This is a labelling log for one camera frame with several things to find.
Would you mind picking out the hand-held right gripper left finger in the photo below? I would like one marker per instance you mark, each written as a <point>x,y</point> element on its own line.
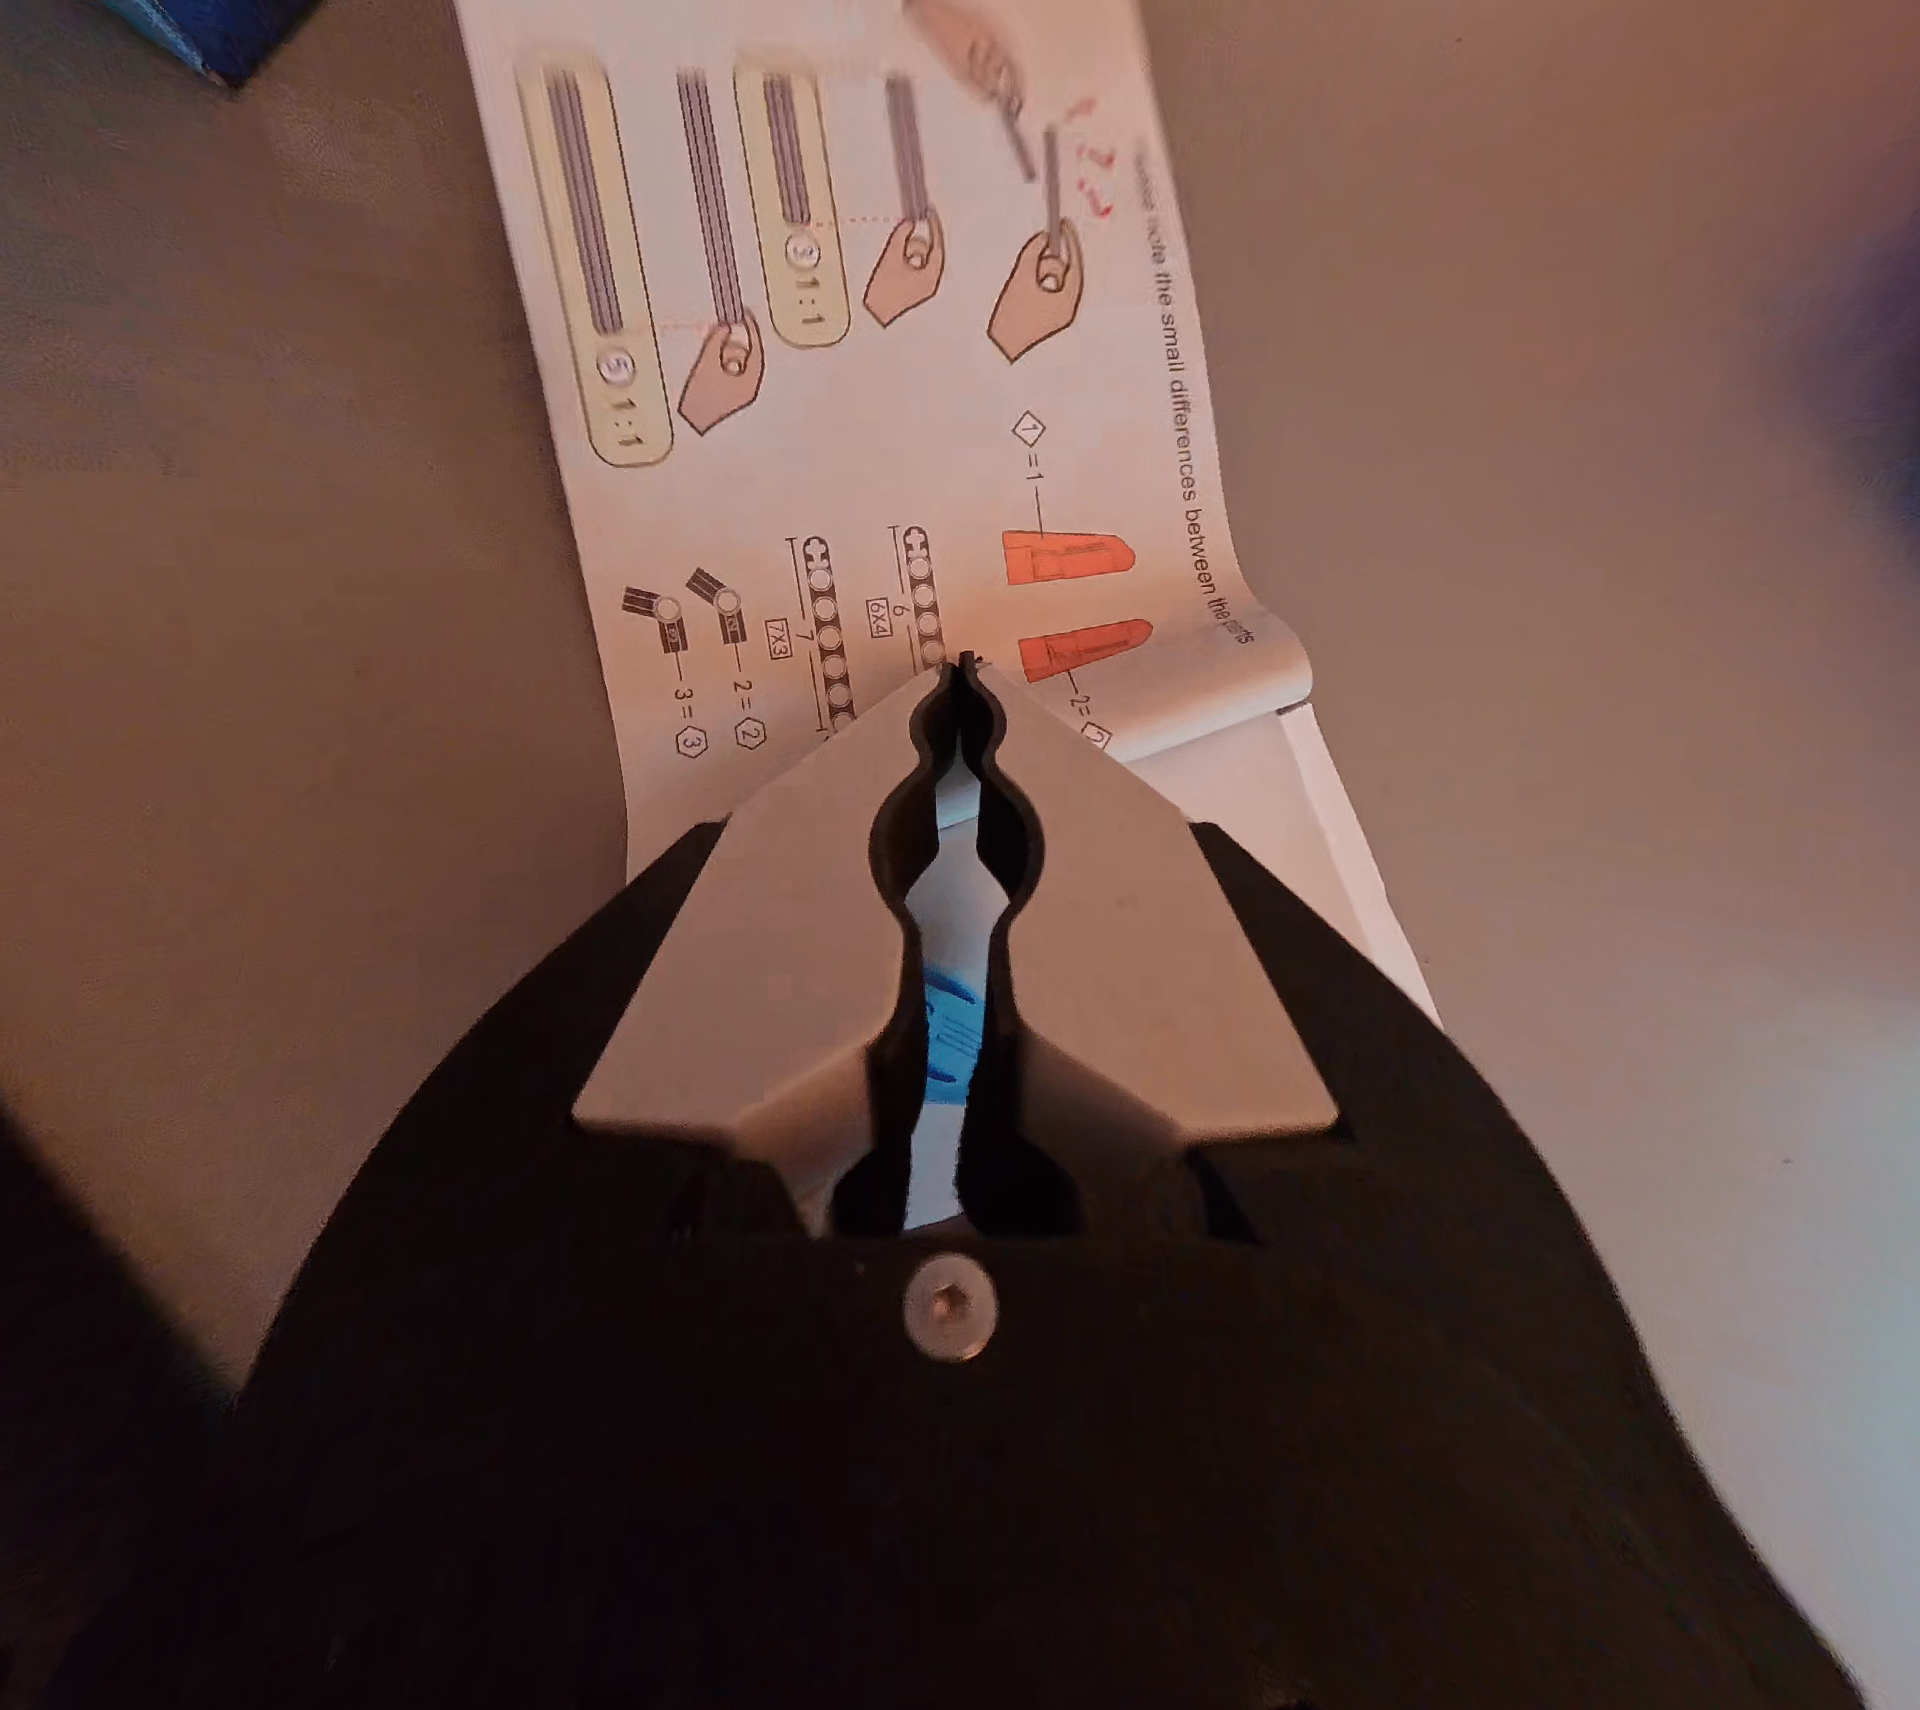
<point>721,990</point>

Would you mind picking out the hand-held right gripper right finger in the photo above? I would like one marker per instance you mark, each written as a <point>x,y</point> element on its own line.
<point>1185,990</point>

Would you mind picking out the blue robot kit booklet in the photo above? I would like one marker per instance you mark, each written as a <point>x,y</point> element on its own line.
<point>840,420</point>

